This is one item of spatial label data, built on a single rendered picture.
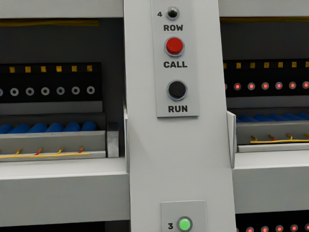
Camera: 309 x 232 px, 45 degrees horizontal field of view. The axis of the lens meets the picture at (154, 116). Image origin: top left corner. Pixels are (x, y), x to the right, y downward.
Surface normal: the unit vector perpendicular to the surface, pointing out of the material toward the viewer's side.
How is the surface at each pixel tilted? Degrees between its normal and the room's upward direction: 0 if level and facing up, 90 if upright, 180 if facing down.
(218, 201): 90
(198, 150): 90
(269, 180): 110
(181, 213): 90
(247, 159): 20
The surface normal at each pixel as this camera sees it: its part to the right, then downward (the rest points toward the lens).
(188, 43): 0.08, -0.18
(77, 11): 0.09, 0.18
